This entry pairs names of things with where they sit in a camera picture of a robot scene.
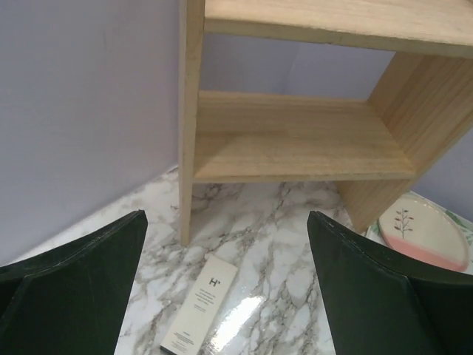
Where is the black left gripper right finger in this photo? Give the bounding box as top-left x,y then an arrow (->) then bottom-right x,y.
307,211 -> 472,354

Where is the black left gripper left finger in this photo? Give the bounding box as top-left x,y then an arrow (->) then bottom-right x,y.
1,210 -> 148,354

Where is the light wooden shelf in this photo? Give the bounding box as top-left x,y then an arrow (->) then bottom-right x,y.
177,0 -> 473,247

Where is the pink and cream plate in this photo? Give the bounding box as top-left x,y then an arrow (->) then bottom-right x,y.
377,190 -> 471,273

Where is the floral leaf tray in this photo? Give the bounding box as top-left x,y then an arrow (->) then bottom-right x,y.
365,190 -> 473,274

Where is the small white H box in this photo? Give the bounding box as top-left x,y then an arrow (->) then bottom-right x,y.
159,256 -> 239,355

